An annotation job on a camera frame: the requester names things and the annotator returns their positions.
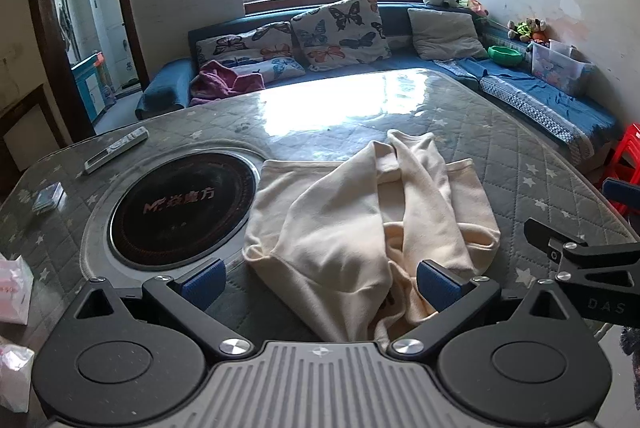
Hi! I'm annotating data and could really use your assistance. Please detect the cream knit garment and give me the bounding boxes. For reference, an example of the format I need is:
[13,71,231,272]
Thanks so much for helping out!
[242,128,502,353]

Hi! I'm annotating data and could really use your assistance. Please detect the pink white tissue pack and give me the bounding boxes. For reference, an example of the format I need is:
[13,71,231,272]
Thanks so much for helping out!
[0,255,35,326]

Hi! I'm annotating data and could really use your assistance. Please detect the long butterfly print pillow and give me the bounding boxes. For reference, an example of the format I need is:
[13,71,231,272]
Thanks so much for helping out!
[195,21,307,82]

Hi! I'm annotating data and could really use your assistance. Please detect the dark wooden door frame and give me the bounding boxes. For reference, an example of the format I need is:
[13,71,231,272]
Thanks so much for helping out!
[23,0,151,138]

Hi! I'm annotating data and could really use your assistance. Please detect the red plastic stool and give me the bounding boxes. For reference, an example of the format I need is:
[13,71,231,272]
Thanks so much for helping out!
[597,123,640,215]

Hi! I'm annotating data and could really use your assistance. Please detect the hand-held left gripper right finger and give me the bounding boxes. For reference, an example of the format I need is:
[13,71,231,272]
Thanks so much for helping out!
[389,259,576,360]

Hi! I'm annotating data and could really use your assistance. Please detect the grey quilted table cover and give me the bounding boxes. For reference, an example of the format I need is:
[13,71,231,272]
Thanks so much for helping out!
[0,67,639,359]

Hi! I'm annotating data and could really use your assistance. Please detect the silver remote control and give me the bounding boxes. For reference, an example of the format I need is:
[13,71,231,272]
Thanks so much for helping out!
[84,126,150,175]

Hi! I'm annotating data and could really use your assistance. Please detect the clear plastic bag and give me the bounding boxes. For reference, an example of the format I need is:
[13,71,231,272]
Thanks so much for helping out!
[0,342,35,415]

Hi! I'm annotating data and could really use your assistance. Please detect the square butterfly print pillow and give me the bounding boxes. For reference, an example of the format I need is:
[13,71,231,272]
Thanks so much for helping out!
[290,0,392,73]

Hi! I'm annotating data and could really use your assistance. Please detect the small card box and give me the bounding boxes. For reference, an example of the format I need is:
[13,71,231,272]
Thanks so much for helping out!
[32,182,65,214]

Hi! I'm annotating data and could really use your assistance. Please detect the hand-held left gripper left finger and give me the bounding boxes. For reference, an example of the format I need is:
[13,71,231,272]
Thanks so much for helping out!
[75,259,255,362]

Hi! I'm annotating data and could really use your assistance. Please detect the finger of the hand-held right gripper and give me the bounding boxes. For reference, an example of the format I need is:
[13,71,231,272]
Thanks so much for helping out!
[602,177,640,215]
[523,217,640,295]

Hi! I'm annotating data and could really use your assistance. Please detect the purple cloth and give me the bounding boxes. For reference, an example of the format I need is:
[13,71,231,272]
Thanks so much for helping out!
[188,60,266,107]

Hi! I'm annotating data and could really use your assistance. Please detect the brown plush toys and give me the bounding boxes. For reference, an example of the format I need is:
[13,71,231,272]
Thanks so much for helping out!
[507,17,549,45]

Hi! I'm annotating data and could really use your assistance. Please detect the green bowl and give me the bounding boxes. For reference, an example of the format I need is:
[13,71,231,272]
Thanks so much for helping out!
[487,45,524,68]

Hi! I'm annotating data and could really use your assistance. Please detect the round black induction cooktop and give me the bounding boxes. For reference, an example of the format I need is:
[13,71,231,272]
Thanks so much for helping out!
[107,152,263,269]

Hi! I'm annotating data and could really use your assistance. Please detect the blue corner sofa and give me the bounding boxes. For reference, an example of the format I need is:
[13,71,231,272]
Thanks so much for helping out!
[135,0,621,169]

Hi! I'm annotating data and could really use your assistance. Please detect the clear plastic storage box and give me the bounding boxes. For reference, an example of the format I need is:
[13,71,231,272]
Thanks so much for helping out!
[529,39,597,97]

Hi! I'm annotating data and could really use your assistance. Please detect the brown wooden cabinet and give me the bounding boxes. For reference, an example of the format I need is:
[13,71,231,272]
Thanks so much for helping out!
[0,83,67,200]

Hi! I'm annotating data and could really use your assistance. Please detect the grey pillow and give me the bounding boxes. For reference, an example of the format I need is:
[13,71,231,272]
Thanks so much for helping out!
[407,7,490,62]

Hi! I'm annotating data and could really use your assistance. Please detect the blue toy cabinet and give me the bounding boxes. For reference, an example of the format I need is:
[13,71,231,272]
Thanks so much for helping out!
[70,51,109,122]

